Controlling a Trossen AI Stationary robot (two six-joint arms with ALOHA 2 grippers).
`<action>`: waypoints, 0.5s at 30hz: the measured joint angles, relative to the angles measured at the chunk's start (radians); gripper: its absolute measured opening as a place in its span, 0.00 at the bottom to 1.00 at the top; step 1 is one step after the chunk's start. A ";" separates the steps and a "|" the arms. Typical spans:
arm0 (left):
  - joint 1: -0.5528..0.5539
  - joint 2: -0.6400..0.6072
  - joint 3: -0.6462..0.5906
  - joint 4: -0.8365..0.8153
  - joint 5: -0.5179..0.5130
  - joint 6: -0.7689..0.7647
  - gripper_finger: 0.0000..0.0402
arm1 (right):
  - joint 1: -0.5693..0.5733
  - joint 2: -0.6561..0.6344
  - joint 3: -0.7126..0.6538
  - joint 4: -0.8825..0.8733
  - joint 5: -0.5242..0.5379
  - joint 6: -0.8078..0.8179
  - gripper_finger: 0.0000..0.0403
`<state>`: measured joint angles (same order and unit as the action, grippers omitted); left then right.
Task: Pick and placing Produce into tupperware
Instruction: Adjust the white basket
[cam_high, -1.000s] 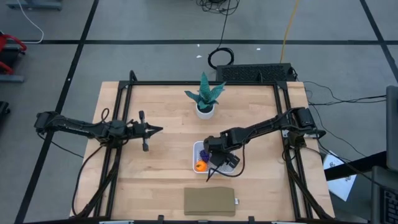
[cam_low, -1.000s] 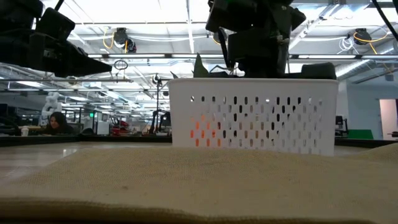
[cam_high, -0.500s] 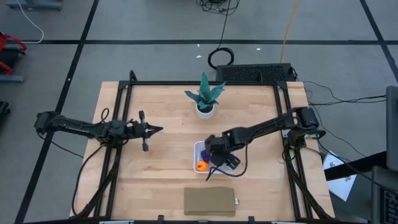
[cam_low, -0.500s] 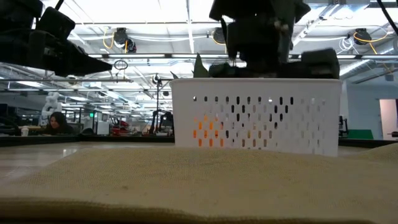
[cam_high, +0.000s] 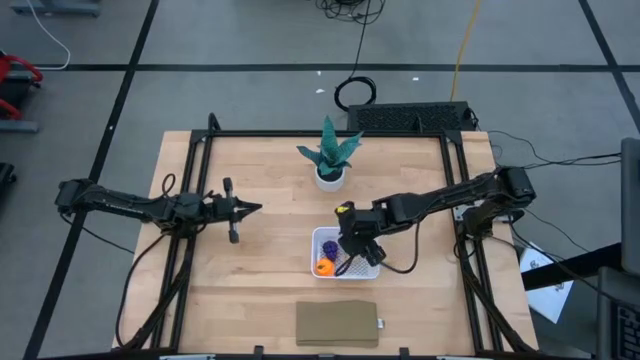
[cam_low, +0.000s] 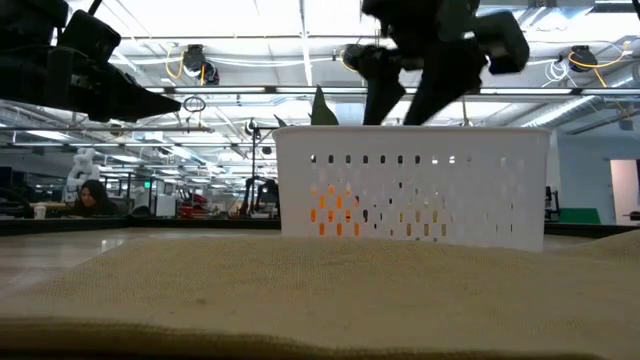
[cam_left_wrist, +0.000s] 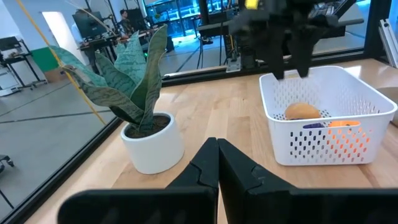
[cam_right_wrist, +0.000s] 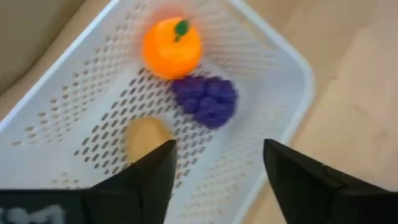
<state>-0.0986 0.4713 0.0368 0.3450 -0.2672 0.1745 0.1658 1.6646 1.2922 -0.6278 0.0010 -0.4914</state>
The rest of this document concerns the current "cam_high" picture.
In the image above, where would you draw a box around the coiled black cable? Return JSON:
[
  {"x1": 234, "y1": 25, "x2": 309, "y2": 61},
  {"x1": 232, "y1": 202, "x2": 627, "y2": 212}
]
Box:
[{"x1": 333, "y1": 19, "x2": 378, "y2": 113}]

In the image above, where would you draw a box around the white cable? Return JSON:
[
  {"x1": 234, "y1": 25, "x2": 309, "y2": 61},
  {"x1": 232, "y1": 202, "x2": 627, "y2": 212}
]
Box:
[{"x1": 24, "y1": 0, "x2": 72, "y2": 72}]

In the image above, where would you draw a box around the grey metal base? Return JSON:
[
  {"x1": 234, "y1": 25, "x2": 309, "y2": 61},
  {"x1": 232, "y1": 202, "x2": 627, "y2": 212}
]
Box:
[
  {"x1": 9, "y1": 0, "x2": 101, "y2": 17},
  {"x1": 0, "y1": 119, "x2": 40, "y2": 134}
]

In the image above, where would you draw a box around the red and black cart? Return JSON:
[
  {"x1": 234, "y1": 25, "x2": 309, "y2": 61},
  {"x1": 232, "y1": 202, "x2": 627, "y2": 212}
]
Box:
[{"x1": 0, "y1": 49, "x2": 45, "y2": 121}]

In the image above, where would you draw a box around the black perforated computer case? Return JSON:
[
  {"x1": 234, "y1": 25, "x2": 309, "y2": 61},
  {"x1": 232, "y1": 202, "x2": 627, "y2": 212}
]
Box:
[{"x1": 347, "y1": 101, "x2": 477, "y2": 134}]

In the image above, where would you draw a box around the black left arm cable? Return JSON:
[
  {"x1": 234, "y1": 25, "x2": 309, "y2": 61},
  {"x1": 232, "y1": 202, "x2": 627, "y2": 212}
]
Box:
[{"x1": 114, "y1": 232, "x2": 170, "y2": 349}]

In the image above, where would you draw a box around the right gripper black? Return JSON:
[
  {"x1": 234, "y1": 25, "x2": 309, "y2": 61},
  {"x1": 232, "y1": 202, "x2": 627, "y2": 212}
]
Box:
[{"x1": 333, "y1": 200, "x2": 388, "y2": 278}]

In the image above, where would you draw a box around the black beam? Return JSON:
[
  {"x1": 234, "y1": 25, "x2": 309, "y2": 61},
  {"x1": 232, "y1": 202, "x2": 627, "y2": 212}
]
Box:
[{"x1": 522, "y1": 242, "x2": 624, "y2": 292}]

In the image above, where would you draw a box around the yellow cable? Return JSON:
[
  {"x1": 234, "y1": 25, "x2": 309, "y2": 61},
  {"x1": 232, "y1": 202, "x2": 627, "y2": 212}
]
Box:
[{"x1": 449, "y1": 0, "x2": 482, "y2": 103}]

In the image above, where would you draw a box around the green plant in white pot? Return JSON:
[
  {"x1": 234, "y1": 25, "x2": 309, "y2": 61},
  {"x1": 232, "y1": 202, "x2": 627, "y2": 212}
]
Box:
[{"x1": 296, "y1": 114, "x2": 365, "y2": 194}]

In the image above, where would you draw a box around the black floor cable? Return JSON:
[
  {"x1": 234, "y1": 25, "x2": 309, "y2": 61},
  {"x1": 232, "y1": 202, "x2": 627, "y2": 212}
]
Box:
[{"x1": 487, "y1": 129, "x2": 622, "y2": 171}]

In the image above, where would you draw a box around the black cable tangle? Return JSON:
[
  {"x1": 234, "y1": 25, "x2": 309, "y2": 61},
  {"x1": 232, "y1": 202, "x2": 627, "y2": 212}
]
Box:
[{"x1": 314, "y1": 0, "x2": 387, "y2": 25}]

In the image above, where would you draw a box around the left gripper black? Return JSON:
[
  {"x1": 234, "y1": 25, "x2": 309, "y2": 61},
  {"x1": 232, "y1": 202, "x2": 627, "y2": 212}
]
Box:
[{"x1": 202, "y1": 177, "x2": 264, "y2": 245}]

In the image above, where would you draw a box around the white printed paper sheet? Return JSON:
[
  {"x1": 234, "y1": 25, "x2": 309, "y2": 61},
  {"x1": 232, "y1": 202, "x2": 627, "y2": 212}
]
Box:
[{"x1": 519, "y1": 242, "x2": 575, "y2": 325}]

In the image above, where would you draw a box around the white perforated plastic basket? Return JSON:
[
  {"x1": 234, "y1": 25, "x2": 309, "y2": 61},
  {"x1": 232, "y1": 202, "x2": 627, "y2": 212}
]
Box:
[{"x1": 310, "y1": 226, "x2": 381, "y2": 281}]

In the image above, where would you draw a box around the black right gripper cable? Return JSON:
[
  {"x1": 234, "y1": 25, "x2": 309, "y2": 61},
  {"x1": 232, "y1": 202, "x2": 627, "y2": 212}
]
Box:
[{"x1": 378, "y1": 219, "x2": 421, "y2": 276}]

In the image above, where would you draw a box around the black metal table frame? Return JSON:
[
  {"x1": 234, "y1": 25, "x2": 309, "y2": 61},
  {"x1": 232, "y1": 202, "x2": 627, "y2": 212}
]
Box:
[{"x1": 114, "y1": 112, "x2": 539, "y2": 360}]

